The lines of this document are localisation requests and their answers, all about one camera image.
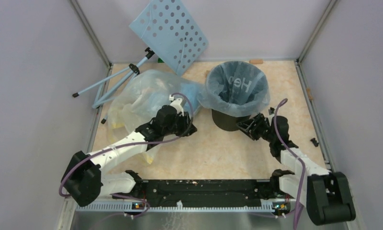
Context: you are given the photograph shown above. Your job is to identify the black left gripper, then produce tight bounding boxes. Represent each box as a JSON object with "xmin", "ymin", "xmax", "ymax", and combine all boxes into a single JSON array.
[{"xmin": 163, "ymin": 111, "xmax": 197, "ymax": 137}]

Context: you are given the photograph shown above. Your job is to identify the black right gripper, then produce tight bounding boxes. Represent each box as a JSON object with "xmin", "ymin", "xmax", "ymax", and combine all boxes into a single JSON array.
[{"xmin": 236, "ymin": 113, "xmax": 276, "ymax": 143}]

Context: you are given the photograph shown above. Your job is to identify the black plastic trash bin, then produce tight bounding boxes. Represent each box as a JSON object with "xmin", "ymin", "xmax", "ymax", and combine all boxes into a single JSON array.
[{"xmin": 212, "ymin": 109, "xmax": 251, "ymax": 132}]

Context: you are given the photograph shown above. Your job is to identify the translucent yellowish trash bag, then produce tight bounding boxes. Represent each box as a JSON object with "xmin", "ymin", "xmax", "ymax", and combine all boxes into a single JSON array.
[{"xmin": 108, "ymin": 69, "xmax": 202, "ymax": 161}]

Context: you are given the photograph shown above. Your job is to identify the light blue trash bag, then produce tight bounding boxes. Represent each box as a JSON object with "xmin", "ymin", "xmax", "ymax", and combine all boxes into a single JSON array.
[{"xmin": 197, "ymin": 61, "xmax": 270, "ymax": 117}]

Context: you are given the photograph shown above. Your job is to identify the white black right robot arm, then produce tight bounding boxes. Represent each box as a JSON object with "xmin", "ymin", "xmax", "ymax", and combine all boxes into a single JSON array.
[{"xmin": 237, "ymin": 113, "xmax": 356, "ymax": 226}]

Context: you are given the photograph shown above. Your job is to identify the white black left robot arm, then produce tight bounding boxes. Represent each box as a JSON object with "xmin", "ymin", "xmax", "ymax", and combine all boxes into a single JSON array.
[{"xmin": 59, "ymin": 105, "xmax": 197, "ymax": 207}]

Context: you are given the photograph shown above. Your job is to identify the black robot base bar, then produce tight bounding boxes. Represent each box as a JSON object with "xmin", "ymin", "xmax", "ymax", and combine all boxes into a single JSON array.
[{"xmin": 126, "ymin": 179, "xmax": 287, "ymax": 208}]

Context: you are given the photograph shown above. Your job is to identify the small black clip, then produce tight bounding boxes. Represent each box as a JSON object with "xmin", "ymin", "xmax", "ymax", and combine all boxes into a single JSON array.
[{"xmin": 310, "ymin": 138, "xmax": 319, "ymax": 147}]

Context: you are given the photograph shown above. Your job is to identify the light blue tripod legs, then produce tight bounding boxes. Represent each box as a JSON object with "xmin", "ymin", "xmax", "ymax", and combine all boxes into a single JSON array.
[{"xmin": 72, "ymin": 47, "xmax": 155, "ymax": 108}]

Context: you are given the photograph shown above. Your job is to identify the small wooden cork piece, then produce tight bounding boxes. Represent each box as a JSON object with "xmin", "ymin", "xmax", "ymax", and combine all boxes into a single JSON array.
[{"xmin": 249, "ymin": 59, "xmax": 264, "ymax": 65}]

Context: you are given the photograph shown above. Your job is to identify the light blue perforated stand plate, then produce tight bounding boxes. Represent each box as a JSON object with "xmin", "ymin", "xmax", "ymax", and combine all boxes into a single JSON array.
[{"xmin": 129, "ymin": 0, "xmax": 208, "ymax": 76}]

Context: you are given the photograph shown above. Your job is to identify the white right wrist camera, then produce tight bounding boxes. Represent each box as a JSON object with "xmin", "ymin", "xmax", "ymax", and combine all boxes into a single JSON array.
[{"xmin": 268, "ymin": 107, "xmax": 275, "ymax": 115}]

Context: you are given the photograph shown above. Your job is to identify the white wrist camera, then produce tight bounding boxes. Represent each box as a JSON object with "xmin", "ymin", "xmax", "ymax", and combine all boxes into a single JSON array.
[
  {"xmin": 268, "ymin": 107, "xmax": 275, "ymax": 115},
  {"xmin": 169, "ymin": 95, "xmax": 185, "ymax": 116}
]

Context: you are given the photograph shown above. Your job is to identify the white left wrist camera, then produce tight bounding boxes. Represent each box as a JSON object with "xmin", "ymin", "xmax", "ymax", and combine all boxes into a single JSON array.
[{"xmin": 169, "ymin": 95, "xmax": 185, "ymax": 116}]

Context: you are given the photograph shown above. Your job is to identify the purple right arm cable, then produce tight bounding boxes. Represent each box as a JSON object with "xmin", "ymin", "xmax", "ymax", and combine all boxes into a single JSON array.
[{"xmin": 273, "ymin": 98, "xmax": 307, "ymax": 230}]

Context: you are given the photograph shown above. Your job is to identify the white slotted cable duct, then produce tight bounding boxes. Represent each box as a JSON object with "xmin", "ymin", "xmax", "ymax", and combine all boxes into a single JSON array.
[{"xmin": 76, "ymin": 201, "xmax": 274, "ymax": 213}]

